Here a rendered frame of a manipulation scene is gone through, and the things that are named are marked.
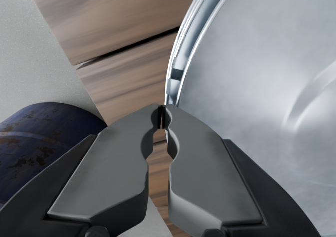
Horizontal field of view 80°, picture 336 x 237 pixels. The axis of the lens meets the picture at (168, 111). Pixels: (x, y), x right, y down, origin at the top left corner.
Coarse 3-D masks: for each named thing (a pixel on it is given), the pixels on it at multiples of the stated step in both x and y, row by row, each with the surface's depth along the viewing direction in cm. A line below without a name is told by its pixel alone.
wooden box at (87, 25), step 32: (64, 0) 14; (96, 0) 14; (128, 0) 14; (160, 0) 14; (192, 0) 14; (64, 32) 15; (96, 32) 15; (128, 32) 15; (160, 32) 15; (96, 64) 16; (128, 64) 16; (160, 64) 16; (96, 96) 18; (128, 96) 18; (160, 96) 18; (160, 128) 19; (160, 160) 21; (160, 192) 24
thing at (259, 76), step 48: (240, 0) 11; (288, 0) 11; (240, 48) 12; (288, 48) 12; (192, 96) 14; (240, 96) 14; (288, 96) 14; (240, 144) 16; (288, 144) 15; (288, 192) 18
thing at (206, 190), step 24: (168, 120) 12; (192, 120) 10; (168, 144) 10; (192, 144) 9; (216, 144) 9; (192, 168) 8; (216, 168) 8; (168, 192) 8; (192, 192) 7; (216, 192) 7; (240, 192) 7; (192, 216) 6; (216, 216) 6; (240, 216) 6
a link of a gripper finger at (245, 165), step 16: (224, 144) 9; (240, 160) 8; (256, 176) 7; (256, 192) 7; (272, 192) 7; (272, 208) 6; (288, 208) 6; (256, 224) 6; (272, 224) 6; (288, 224) 6; (304, 224) 6
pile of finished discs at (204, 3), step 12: (204, 0) 12; (216, 0) 12; (192, 12) 12; (204, 12) 12; (192, 24) 12; (204, 24) 12; (180, 36) 13; (192, 36) 13; (180, 48) 12; (192, 48) 13; (180, 60) 13; (168, 72) 16; (180, 72) 15; (168, 84) 14; (168, 96) 14
